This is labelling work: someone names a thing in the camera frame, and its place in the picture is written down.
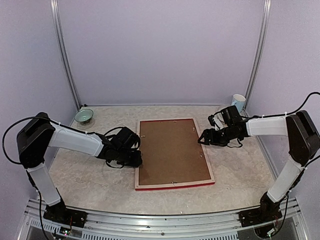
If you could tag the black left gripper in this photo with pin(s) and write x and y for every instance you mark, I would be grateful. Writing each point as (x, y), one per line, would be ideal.
(136, 162)

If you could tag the green ceramic bowl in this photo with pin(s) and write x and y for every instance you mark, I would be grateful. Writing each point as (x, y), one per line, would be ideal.
(84, 116)

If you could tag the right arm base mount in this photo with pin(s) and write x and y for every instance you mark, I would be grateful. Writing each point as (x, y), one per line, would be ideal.
(266, 212)

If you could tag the red wooden picture frame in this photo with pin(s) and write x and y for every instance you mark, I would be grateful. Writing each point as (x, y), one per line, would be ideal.
(175, 186)

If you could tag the light blue ceramic mug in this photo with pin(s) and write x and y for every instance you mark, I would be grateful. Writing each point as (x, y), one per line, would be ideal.
(238, 101)

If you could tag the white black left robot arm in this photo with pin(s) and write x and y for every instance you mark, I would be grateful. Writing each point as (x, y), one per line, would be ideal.
(41, 133)

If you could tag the round swirl pattern plate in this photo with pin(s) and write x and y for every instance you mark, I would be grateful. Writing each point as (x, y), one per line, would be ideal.
(221, 107)

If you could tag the aluminium enclosure frame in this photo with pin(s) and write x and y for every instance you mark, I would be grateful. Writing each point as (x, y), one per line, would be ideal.
(154, 59)

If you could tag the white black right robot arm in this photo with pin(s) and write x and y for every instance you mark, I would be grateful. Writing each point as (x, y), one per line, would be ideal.
(297, 127)

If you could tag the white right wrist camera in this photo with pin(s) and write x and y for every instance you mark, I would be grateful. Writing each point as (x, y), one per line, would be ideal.
(215, 122)

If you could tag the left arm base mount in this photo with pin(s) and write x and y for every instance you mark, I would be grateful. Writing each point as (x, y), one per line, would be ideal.
(61, 214)

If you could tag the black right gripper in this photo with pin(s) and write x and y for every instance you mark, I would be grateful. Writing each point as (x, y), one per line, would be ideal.
(213, 140)

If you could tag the brown frame backing board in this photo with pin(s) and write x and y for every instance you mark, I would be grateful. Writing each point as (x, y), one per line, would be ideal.
(172, 152)

